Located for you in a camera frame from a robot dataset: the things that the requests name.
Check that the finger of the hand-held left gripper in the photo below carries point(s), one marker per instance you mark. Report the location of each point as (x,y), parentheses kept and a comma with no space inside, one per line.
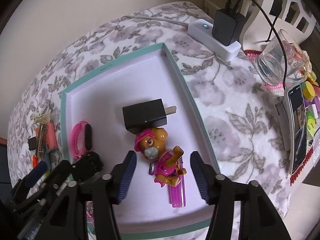
(37,173)
(61,170)

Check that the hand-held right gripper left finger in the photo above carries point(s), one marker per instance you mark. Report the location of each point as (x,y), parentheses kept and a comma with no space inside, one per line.
(126,177)

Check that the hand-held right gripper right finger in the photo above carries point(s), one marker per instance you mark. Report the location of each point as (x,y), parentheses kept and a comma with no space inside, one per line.
(200,177)

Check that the black toy car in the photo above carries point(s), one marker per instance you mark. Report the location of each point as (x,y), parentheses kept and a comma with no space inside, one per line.
(88,165)

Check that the purple lighter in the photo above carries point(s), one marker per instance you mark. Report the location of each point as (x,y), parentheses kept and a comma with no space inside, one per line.
(177,195)

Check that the pink smart band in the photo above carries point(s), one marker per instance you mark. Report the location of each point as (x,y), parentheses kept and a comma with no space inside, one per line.
(76,140)

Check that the pink dog toy figure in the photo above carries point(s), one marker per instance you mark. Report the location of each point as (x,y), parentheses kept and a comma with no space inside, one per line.
(162,165)

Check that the cream hair claw clip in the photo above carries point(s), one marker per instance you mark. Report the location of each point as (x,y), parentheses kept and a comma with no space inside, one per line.
(41,118)

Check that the black charger plug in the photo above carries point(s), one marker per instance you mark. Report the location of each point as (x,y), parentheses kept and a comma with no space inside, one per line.
(142,115)

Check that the teal cardboard box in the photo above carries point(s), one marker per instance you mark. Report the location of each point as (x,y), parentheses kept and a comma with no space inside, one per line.
(100,92)

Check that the gold patterned barrette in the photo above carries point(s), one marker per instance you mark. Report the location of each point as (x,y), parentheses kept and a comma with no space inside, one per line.
(42,140)

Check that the white smartphone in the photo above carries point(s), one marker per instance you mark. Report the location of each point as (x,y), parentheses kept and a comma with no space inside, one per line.
(297,130)

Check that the red trimmed crochet mat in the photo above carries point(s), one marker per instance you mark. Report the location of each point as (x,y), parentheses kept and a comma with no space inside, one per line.
(312,162)

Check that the pink crochet coaster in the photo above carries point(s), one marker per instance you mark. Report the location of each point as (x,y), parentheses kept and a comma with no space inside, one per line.
(272,87)

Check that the pile of colourful small toys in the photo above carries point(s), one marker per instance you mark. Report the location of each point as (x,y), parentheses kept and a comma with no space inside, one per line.
(311,120)

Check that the clear glass cup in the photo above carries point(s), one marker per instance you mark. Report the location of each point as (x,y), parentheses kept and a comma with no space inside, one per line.
(270,67)

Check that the white power strip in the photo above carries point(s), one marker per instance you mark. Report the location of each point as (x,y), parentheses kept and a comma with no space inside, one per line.
(200,28)

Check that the black power adapter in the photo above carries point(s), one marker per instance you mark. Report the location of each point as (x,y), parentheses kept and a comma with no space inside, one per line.
(225,27)

